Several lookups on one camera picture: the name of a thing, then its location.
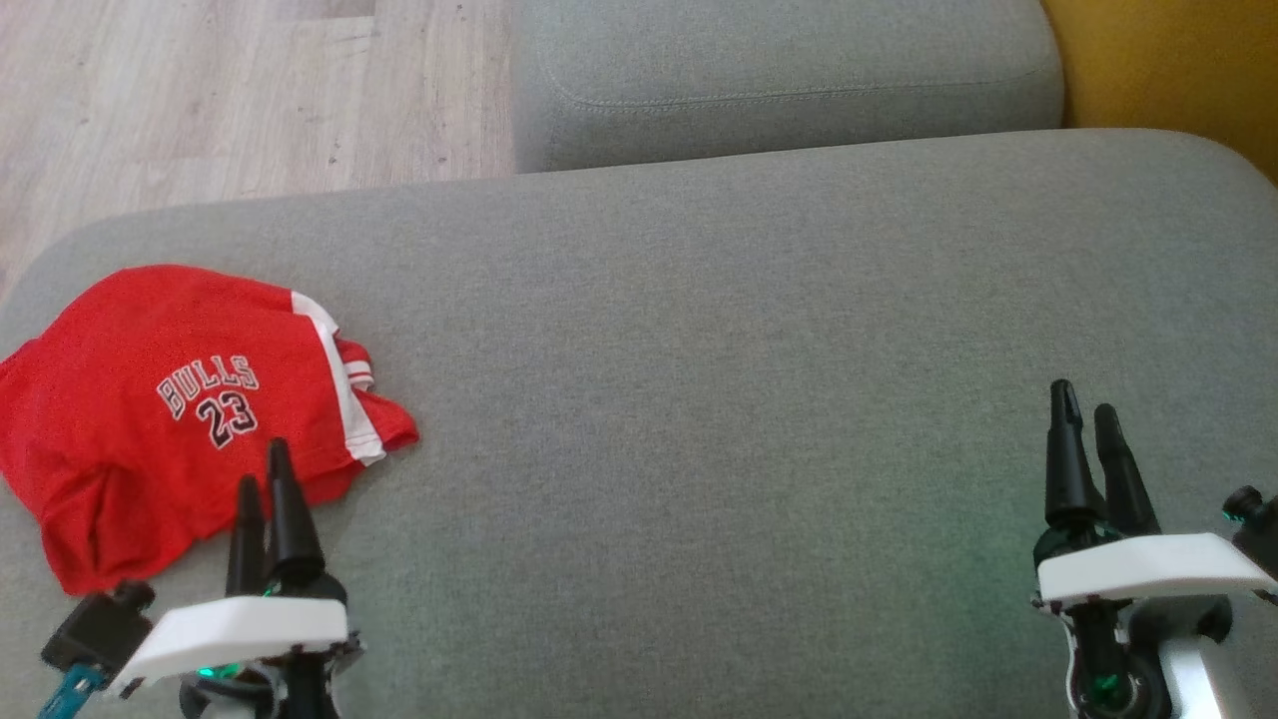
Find small grey sofa seat cushion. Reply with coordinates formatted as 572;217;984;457
509;0;1066;176

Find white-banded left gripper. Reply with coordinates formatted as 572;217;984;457
105;437;366;719

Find yellow sofa back cushion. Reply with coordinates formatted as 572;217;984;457
1038;0;1278;186

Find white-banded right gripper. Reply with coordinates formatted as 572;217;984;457
1032;379;1278;719

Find red Bulls 23 shorts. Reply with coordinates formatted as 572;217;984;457
0;265;386;597

